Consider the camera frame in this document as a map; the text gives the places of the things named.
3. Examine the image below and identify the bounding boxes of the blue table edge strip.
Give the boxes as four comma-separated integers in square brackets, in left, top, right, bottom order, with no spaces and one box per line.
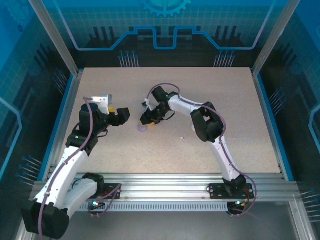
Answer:
[37,73,76,181]
[254,73,296,181]

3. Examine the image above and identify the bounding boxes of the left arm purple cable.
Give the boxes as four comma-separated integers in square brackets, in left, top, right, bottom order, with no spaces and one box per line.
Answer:
[38,96,97,238]

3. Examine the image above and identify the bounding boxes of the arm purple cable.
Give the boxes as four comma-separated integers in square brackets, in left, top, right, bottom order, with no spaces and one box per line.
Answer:
[38,96,97,238]
[145,83,256,201]

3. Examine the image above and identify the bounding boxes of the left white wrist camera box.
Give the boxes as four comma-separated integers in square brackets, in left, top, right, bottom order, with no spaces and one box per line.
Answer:
[90,93,113,116]

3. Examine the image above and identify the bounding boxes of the aluminium side rail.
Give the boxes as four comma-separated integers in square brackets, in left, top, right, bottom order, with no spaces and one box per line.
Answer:
[250,69,288,181]
[46,71,85,181]

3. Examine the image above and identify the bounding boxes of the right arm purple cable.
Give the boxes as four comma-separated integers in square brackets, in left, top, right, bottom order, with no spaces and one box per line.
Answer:
[145,83,256,201]

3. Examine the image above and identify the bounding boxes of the aluminium mounting rail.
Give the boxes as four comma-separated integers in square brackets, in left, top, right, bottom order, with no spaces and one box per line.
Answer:
[32,172,298,201]

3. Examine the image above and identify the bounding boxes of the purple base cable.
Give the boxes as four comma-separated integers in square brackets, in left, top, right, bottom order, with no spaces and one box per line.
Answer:
[228,176,256,219]
[87,183,121,219]

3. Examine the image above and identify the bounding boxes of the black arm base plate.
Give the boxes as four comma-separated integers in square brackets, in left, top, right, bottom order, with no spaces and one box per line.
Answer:
[94,183,123,200]
[208,183,255,200]

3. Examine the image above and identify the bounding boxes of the aluminium frame post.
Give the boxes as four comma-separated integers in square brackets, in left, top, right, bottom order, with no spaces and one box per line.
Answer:
[26,0,85,77]
[250,0,303,77]

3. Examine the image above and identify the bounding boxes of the slotted grey cable duct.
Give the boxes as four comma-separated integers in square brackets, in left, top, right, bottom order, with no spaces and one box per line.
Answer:
[79,202,230,212]

